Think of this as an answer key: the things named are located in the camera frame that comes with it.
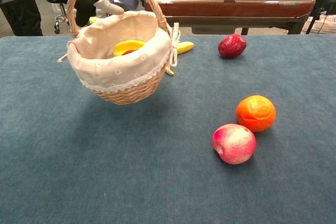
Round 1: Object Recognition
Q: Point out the wicker basket with cloth liner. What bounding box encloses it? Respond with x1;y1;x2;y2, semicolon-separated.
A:
57;0;182;105

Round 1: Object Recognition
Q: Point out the orange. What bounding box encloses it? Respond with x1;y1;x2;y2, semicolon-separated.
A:
235;95;277;133

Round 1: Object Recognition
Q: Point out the yellow toy fruit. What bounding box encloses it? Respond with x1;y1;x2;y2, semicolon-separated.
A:
113;40;147;57

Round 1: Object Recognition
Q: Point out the black chrome rolling stool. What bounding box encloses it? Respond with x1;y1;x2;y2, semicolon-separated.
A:
46;0;71;35

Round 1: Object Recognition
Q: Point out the standing person in black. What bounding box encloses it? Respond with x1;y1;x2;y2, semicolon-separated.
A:
0;0;44;37

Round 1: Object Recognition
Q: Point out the yellow toy banana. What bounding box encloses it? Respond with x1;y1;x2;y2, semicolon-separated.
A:
165;41;195;76

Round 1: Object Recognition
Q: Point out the brown mahjong table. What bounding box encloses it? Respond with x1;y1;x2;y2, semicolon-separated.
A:
144;0;316;36

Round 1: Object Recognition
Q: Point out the dark red toy apple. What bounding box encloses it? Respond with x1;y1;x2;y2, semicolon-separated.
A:
217;34;247;59

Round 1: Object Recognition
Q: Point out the blue tablecloth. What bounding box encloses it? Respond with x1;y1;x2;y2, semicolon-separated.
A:
0;35;336;224

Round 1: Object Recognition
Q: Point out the pink toy peach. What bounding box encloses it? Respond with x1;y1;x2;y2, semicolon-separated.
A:
211;123;257;165

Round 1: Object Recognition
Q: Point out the black tripod stand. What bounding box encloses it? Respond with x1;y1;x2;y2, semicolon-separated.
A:
306;0;336;35

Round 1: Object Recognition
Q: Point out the white plastic crate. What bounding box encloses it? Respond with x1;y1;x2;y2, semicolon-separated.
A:
301;14;336;35

